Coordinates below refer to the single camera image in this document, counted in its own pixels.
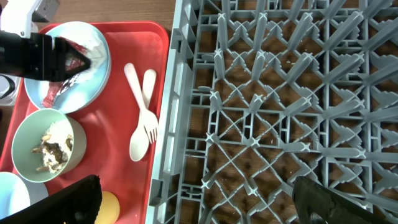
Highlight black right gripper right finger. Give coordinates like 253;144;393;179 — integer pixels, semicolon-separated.
292;176;389;224

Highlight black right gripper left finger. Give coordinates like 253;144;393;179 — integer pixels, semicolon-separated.
1;174;102;224

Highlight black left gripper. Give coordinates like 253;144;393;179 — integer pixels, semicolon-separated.
1;31;91;82

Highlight white napkin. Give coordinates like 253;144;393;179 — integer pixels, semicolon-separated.
58;30;108;84

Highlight yellow plastic cup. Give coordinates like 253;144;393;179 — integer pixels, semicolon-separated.
95;191;120;224

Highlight red wrapper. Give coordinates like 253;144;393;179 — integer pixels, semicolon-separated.
42;39;90;108

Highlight rice and food scraps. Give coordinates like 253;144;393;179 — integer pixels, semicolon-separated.
31;120;74;174

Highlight light blue bowl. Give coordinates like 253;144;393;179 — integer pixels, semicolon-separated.
1;172;49;219

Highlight green bowl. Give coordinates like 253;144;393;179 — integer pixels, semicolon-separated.
12;109;87;183

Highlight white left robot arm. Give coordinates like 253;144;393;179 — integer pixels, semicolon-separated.
1;0;91;82

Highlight grey dishwasher rack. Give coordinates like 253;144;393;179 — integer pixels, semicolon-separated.
145;0;397;223

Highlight light blue plate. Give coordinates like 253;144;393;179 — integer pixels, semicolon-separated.
25;21;111;114

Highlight white plastic spoon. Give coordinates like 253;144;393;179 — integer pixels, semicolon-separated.
129;69;157;162

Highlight red plastic tray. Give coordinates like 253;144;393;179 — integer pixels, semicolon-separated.
0;21;170;224

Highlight white plastic fork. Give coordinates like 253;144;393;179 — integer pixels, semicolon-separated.
124;63;159;144

